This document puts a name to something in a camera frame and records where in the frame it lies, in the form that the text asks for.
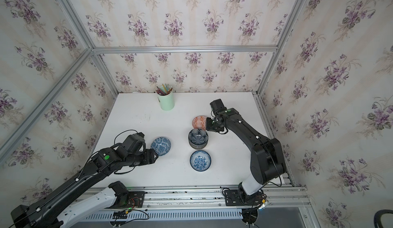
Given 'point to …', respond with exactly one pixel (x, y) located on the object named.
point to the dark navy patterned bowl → (198, 139)
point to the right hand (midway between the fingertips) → (209, 128)
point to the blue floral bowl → (200, 160)
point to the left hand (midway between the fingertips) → (155, 159)
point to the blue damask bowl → (161, 145)
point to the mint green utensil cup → (167, 101)
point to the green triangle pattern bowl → (198, 144)
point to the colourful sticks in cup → (167, 89)
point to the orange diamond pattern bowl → (199, 122)
